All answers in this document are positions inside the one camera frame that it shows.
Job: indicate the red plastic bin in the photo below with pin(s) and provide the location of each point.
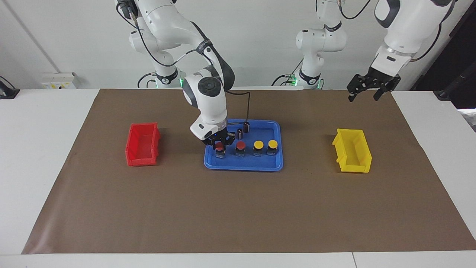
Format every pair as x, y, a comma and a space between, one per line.
139, 162

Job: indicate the black clamp mount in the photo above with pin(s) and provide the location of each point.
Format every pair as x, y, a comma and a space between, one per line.
7, 92

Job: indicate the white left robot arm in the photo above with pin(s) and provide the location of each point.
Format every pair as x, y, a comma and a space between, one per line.
405, 33

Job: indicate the large black cylinder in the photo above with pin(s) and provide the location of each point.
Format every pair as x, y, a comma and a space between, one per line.
247, 128

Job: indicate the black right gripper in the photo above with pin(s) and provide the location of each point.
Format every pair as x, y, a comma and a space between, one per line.
219, 136

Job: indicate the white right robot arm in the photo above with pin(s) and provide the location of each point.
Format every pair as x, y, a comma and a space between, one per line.
208, 104

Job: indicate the red push button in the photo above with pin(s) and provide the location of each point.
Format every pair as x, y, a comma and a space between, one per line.
240, 145
220, 153

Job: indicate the black stand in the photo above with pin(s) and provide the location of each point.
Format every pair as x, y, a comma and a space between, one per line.
452, 89

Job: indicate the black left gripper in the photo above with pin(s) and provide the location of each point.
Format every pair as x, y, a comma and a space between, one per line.
381, 79

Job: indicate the white wall outlet box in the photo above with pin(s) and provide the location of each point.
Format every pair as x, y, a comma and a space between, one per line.
57, 80

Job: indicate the yellow push button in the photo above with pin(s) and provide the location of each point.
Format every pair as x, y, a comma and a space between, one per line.
272, 144
258, 144

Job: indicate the blue plastic tray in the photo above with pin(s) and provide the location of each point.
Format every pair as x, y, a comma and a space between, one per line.
227, 163

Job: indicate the small black cylinder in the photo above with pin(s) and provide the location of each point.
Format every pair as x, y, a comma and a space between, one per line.
239, 134

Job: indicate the yellow plastic bin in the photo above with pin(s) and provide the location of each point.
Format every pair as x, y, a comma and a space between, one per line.
357, 167

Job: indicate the brown paper mat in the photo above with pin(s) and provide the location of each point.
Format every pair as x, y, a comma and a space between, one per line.
238, 208

